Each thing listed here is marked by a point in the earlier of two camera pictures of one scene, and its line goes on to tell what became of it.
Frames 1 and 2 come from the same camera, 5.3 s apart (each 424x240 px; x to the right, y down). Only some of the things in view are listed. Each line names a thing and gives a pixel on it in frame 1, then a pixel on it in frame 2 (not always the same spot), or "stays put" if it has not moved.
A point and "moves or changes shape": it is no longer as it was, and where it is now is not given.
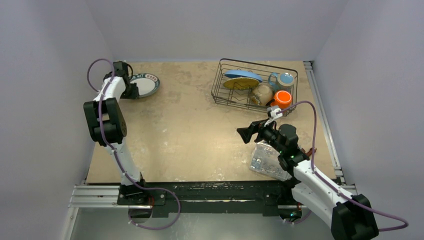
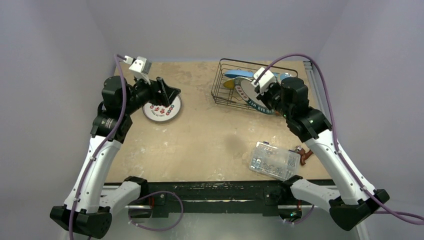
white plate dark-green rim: [147, 84] moves or changes shape
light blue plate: [244, 74] stays put
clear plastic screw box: [264, 160] stays put
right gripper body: [259, 130] -> [265, 96]
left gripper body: [131, 93] -> [145, 93]
